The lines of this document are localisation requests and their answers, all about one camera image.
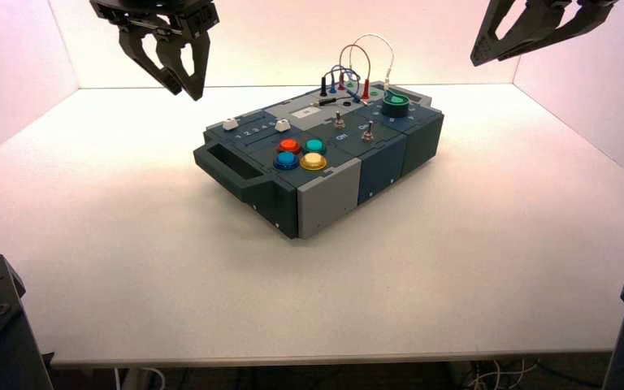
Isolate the red banana plug wire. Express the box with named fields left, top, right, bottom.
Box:
left=337, top=44, right=371, bottom=102

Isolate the blue banana plug wire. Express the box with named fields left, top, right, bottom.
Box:
left=329, top=65, right=362, bottom=104

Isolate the green rotary knob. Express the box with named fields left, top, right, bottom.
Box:
left=382, top=89, right=411, bottom=119

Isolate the black banana plug wire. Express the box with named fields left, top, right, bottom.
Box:
left=316, top=75, right=354, bottom=107

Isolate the yellow push button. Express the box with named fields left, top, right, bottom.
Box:
left=299, top=152, right=328, bottom=172

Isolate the white cable bundle under table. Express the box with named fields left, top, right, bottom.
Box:
left=465, top=357, right=540, bottom=390

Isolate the dark blue grey task box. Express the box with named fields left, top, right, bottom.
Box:
left=193, top=80, right=445, bottom=240

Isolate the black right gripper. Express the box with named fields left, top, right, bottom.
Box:
left=470, top=0, right=621, bottom=67

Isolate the white banana plug wire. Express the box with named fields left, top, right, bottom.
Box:
left=347, top=32, right=396, bottom=92

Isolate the blue push button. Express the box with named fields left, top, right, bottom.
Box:
left=273, top=151, right=301, bottom=171

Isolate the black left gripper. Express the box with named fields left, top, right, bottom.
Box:
left=89, top=0, right=220, bottom=102

